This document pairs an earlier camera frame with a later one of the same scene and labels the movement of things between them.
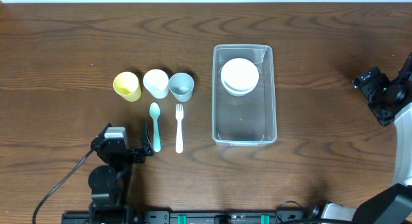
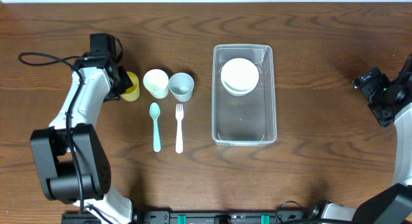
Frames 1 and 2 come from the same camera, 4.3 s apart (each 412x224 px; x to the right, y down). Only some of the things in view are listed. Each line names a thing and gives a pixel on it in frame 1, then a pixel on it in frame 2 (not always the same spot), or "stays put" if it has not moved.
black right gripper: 373,97 stays put
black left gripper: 127,153 -> 123,81
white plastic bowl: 239,76 stays put
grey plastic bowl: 237,94 stays put
